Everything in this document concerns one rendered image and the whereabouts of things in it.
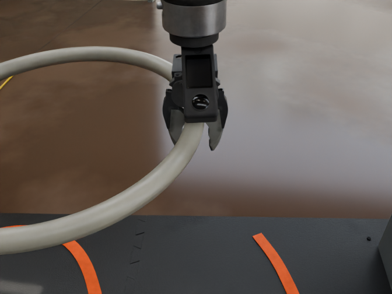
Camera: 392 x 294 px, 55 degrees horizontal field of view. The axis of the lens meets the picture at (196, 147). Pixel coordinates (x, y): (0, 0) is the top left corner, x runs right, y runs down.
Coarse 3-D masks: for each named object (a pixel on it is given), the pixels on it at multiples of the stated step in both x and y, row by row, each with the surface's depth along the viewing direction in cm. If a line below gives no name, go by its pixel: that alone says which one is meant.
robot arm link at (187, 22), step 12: (168, 12) 50; (180, 12) 48; (192, 12) 48; (204, 12) 48; (216, 12) 49; (168, 24) 51; (180, 24) 49; (192, 24) 49; (204, 24) 49; (216, 24) 50; (180, 36) 51; (192, 36) 50; (204, 36) 50
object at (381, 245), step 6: (390, 216) 149; (390, 222) 148; (390, 228) 147; (384, 234) 153; (390, 234) 147; (384, 240) 152; (390, 240) 146; (378, 246) 158; (384, 246) 152; (390, 246) 146; (384, 252) 151; (390, 252) 146; (384, 258) 151; (390, 258) 145; (384, 264) 150; (390, 264) 145; (390, 270) 144; (390, 276) 144; (390, 282) 143
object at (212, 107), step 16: (192, 48) 54; (208, 48) 54; (192, 64) 53; (208, 64) 53; (192, 80) 52; (208, 80) 52; (192, 96) 51; (208, 96) 51; (192, 112) 50; (208, 112) 50
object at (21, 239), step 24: (72, 48) 77; (96, 48) 77; (120, 48) 76; (0, 72) 73; (168, 72) 69; (192, 144) 53; (168, 168) 49; (120, 192) 47; (144, 192) 47; (72, 216) 44; (96, 216) 44; (120, 216) 45; (0, 240) 42; (24, 240) 42; (48, 240) 43; (72, 240) 44
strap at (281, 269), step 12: (264, 240) 161; (72, 252) 156; (84, 252) 156; (264, 252) 156; (84, 264) 151; (276, 264) 151; (84, 276) 146; (96, 276) 146; (288, 276) 146; (96, 288) 142; (288, 288) 142
